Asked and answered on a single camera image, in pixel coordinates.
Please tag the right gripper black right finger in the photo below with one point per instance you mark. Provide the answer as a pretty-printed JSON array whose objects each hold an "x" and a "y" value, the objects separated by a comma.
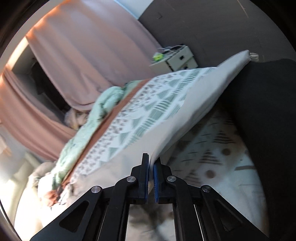
[{"x": 163, "y": 192}]

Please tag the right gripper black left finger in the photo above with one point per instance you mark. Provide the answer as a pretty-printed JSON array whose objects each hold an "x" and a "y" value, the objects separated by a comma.
[{"x": 139, "y": 193}]

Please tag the beige large garment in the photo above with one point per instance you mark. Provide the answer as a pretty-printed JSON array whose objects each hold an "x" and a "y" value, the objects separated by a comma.
[{"x": 157, "y": 116}]

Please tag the crumpled beige clothes pile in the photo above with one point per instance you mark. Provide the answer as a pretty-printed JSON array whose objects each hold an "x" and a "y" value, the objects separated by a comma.
[{"x": 75, "y": 119}]

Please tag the white geometric patterned blanket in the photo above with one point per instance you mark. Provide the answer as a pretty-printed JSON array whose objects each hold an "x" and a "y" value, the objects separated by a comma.
[{"x": 213, "y": 153}]

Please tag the mint green quilt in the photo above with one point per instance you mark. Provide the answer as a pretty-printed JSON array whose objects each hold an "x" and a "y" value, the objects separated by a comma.
[{"x": 75, "y": 146}]

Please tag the white bedside cabinet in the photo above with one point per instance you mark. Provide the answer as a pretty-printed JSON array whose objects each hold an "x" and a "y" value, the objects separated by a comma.
[{"x": 172, "y": 59}]

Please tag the pink curtain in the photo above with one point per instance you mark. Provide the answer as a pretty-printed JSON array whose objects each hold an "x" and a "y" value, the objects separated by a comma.
[{"x": 83, "y": 47}]

